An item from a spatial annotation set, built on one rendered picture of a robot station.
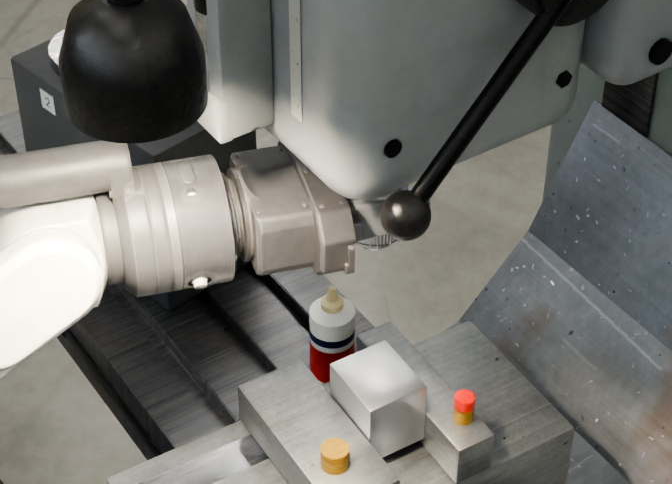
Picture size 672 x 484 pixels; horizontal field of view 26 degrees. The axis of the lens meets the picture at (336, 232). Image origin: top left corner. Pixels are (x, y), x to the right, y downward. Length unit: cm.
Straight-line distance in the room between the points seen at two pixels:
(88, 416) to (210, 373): 126
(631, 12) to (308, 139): 21
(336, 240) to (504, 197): 206
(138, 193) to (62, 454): 160
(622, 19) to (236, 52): 24
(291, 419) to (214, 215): 24
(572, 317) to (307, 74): 61
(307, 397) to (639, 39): 41
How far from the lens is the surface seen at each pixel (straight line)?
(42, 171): 95
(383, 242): 102
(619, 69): 93
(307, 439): 113
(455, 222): 294
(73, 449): 253
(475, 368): 124
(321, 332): 126
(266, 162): 101
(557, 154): 149
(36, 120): 144
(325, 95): 84
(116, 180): 95
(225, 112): 88
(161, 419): 130
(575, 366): 138
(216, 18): 84
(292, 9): 84
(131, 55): 69
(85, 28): 70
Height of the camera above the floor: 187
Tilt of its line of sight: 40 degrees down
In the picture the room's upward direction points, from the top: straight up
